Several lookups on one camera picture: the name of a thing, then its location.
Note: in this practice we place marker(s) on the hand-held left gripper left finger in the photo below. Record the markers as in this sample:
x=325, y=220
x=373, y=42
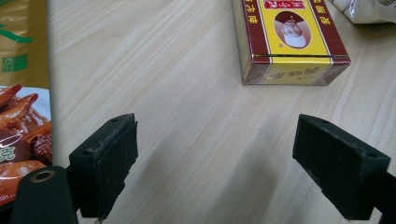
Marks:
x=102, y=161

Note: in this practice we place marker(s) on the green and gold snack packet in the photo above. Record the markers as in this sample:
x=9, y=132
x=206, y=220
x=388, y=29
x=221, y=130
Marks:
x=23, y=68

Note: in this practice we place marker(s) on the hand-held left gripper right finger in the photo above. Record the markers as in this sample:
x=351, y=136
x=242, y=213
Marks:
x=339, y=168

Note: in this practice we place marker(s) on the yellow and red box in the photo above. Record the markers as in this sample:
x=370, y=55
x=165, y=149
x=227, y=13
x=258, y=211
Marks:
x=292, y=34

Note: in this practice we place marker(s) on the clear packet with orange label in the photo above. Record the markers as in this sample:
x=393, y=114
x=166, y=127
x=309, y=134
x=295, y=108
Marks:
x=361, y=11

